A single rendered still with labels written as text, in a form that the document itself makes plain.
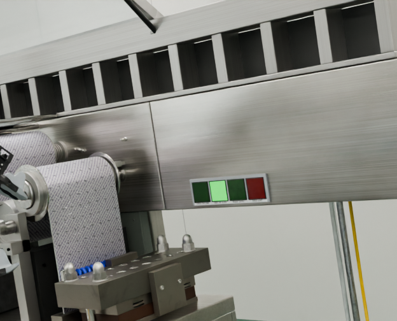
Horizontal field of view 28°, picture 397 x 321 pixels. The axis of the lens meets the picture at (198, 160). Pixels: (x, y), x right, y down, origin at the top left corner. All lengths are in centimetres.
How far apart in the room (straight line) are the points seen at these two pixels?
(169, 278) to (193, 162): 31
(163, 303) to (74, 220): 32
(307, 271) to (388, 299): 53
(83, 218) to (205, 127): 40
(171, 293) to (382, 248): 264
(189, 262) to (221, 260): 312
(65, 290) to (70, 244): 16
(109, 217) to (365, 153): 74
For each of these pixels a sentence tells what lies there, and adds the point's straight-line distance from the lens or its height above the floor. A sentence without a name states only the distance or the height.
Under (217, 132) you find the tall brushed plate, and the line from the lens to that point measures 202.
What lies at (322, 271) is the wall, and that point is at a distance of 478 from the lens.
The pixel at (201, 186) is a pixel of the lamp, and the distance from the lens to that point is 207.
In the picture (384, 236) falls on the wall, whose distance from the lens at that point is 452.
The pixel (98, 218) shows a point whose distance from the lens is 214.
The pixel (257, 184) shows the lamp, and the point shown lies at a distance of 196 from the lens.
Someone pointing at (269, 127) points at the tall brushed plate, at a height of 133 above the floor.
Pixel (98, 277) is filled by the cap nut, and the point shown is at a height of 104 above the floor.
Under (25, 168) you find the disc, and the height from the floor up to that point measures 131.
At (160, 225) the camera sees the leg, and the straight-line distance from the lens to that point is 249.
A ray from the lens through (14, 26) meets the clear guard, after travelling 250.
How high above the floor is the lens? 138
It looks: 3 degrees down
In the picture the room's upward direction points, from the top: 8 degrees counter-clockwise
